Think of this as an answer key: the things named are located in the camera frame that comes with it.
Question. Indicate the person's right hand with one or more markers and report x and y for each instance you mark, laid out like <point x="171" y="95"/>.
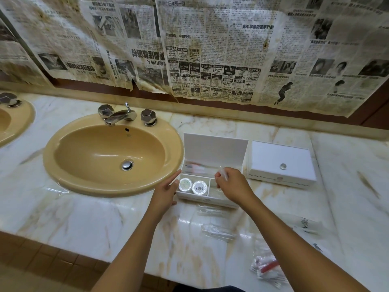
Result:
<point x="237" y="187"/>

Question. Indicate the person's left hand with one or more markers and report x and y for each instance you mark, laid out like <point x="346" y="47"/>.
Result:
<point x="162" y="197"/>

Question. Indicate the small round white jar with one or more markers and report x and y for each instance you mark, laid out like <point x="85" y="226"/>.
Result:
<point x="199" y="187"/>

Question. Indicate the pile of toothbrush kits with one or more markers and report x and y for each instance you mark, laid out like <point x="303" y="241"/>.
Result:
<point x="200" y="168"/>

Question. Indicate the white box with round knob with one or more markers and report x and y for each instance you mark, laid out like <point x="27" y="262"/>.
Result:
<point x="273" y="156"/>
<point x="215" y="149"/>

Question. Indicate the red item packet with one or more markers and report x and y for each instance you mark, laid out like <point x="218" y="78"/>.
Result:
<point x="267" y="267"/>

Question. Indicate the person's left forearm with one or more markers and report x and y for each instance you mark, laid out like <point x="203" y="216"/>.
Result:
<point x="127" y="258"/>

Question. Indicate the person's right forearm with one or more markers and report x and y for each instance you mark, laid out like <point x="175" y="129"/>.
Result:
<point x="291" y="249"/>

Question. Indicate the person's dark clothing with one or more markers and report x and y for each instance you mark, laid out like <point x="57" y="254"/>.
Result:
<point x="209" y="289"/>

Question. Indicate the chrome sink drain plug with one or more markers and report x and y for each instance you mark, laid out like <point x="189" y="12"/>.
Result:
<point x="128" y="165"/>

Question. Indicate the beige oval sink basin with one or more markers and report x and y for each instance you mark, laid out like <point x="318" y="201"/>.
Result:
<point x="100" y="158"/>
<point x="18" y="121"/>

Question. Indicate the chrome faceted faucet knob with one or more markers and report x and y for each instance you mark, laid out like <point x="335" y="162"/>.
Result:
<point x="148" y="116"/>
<point x="9" y="99"/>
<point x="105" y="111"/>

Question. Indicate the chrome faucet spout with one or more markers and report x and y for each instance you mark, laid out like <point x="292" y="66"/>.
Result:
<point x="119" y="116"/>

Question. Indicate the yellowed newspaper sheet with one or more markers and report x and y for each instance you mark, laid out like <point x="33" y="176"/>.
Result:
<point x="218" y="42"/>
<point x="76" y="33"/>
<point x="325" y="60"/>
<point x="15" y="63"/>

